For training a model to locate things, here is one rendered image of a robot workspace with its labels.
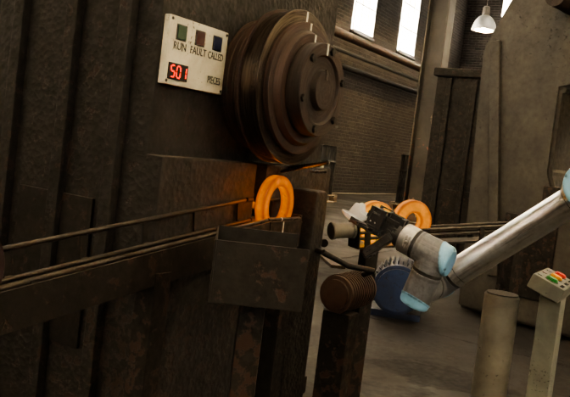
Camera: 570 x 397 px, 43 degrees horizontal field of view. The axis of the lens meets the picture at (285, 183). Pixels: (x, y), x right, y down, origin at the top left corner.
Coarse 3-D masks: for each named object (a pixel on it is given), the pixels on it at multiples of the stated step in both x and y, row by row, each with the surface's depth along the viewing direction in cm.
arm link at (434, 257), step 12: (420, 240) 212; (432, 240) 211; (408, 252) 214; (420, 252) 211; (432, 252) 209; (444, 252) 208; (420, 264) 211; (432, 264) 209; (444, 264) 207; (444, 276) 211
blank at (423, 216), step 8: (408, 200) 262; (416, 200) 262; (400, 208) 260; (408, 208) 261; (416, 208) 262; (424, 208) 263; (416, 216) 265; (424, 216) 264; (416, 224) 266; (424, 224) 264
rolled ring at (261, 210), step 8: (272, 176) 224; (280, 176) 224; (264, 184) 221; (272, 184) 221; (280, 184) 225; (288, 184) 229; (264, 192) 219; (272, 192) 221; (280, 192) 231; (288, 192) 230; (256, 200) 219; (264, 200) 218; (288, 200) 231; (256, 208) 219; (264, 208) 218; (280, 208) 232; (288, 208) 231; (256, 216) 220; (264, 216) 219; (280, 216) 231; (288, 216) 232
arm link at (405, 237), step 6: (408, 228) 215; (414, 228) 215; (402, 234) 214; (408, 234) 214; (414, 234) 213; (402, 240) 214; (408, 240) 213; (396, 246) 216; (402, 246) 214; (408, 246) 213; (402, 252) 216
